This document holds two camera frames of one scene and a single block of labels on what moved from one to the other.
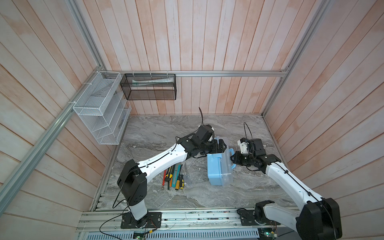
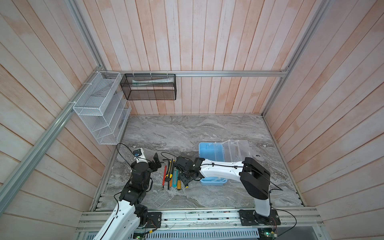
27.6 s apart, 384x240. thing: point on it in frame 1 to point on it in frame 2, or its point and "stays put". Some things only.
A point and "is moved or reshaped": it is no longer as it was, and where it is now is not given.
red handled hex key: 164,178 stays put
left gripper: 214,149 to 154,167
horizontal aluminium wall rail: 199,72 stays put
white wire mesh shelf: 104,108 stays put
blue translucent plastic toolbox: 220,165 is moved or reshaped
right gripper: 235,159 to 183,179
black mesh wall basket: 149,86 stays put
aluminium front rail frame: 180,225 stays put
